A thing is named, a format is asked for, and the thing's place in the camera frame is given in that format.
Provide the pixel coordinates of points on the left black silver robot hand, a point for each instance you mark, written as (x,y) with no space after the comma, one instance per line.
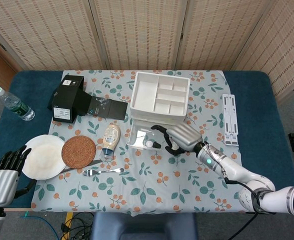
(2,185)

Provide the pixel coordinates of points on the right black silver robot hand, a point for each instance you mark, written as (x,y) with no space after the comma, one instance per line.
(184,136)

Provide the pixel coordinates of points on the black bottle cap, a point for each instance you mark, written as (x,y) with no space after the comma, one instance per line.
(157,144)

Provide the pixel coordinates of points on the clear plastic drawer bin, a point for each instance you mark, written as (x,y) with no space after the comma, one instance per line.
(137,140)

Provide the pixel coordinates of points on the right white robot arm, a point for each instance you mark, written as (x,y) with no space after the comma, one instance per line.
(237,172)

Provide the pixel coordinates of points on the white round bottle cap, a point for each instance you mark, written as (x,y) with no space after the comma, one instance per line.
(149,143)

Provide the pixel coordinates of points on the white folding laptop stand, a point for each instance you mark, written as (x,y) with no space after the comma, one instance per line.
(230,120)

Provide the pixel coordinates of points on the white round plate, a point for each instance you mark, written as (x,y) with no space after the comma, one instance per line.
(43,157)

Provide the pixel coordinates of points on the floral fruit print tablecloth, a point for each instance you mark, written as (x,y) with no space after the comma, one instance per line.
(142,185)

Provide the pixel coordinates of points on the mayonnaise squeeze bottle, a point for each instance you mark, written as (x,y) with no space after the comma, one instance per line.
(111,138)

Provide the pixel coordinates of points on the flat black cardboard sleeve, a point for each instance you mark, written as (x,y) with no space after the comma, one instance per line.
(112,108)

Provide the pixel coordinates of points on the clear plastic water bottle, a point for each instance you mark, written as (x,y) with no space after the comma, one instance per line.
(17,106)

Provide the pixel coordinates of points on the round woven rattan coaster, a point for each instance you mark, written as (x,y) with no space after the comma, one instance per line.
(79,151)

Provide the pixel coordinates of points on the steel fork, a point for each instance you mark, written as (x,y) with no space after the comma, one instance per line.
(89,172)

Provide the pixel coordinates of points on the blue chair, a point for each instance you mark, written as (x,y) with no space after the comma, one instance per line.
(142,226)

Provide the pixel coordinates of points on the black cardboard box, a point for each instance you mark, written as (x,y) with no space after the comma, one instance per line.
(67,100)

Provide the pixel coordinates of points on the woven folding screen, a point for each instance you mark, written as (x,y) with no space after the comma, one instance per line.
(137,32)

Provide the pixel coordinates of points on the white drawer organizer box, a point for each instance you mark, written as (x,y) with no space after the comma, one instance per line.
(143,96)

